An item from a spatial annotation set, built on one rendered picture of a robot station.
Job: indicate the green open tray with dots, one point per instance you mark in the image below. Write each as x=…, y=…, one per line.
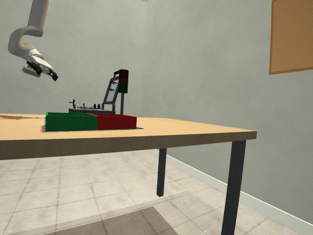
x=70, y=121

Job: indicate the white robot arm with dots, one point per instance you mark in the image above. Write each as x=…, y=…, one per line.
x=36, y=26

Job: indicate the red bin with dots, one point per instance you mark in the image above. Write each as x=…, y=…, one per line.
x=115, y=121

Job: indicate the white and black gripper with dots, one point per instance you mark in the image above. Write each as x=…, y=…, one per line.
x=40, y=66

